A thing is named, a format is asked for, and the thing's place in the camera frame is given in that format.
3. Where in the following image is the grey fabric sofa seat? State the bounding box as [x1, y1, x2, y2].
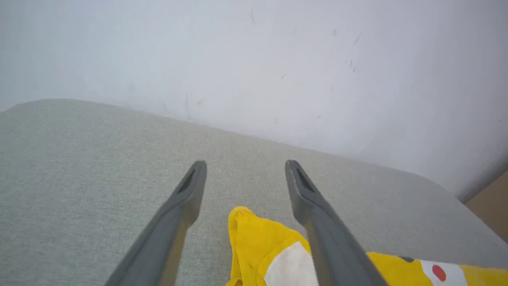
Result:
[0, 99, 508, 286]

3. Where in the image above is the yellow shirt with print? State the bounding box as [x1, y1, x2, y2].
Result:
[225, 206, 508, 286]

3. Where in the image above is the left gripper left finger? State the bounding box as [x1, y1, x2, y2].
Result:
[104, 160, 208, 286]

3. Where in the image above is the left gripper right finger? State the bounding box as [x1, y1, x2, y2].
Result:
[285, 160, 389, 286]

